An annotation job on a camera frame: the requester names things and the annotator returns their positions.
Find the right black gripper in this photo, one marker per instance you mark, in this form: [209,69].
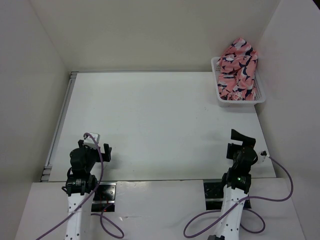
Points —
[246,140]

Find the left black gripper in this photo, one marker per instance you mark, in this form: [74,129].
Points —
[106,155]

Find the pink shark-print shorts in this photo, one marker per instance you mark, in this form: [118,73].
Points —
[237,71]

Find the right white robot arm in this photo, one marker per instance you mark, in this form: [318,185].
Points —
[236,185]

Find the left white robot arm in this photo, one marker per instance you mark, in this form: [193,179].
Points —
[80,188]

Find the white perforated plastic basket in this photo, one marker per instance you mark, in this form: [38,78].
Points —
[260,96]

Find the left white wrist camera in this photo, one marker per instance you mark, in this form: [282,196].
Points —
[91,140]

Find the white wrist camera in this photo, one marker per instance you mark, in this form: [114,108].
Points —
[262,156]
[91,140]

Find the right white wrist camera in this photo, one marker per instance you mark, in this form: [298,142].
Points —
[262,156]

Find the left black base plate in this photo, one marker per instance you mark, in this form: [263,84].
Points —
[104,198]

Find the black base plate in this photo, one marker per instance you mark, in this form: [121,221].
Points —
[104,198]
[213,193]

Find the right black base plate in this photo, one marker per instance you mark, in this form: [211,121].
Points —
[213,193]

